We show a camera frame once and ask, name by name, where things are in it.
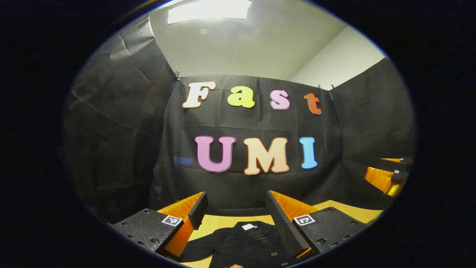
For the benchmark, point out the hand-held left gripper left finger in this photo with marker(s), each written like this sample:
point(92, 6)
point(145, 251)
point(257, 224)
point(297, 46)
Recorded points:
point(199, 210)

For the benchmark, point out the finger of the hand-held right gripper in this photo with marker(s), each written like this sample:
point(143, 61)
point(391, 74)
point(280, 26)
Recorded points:
point(383, 180)
point(399, 163)

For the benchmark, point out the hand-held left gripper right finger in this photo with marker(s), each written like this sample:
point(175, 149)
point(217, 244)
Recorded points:
point(284, 223)

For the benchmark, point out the black long-sleeved garment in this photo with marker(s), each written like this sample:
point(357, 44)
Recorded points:
point(241, 245)

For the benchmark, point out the black backdrop cloth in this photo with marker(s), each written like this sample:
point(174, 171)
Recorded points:
point(241, 190)

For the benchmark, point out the ceiling light panel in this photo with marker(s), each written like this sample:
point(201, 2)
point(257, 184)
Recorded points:
point(208, 9)

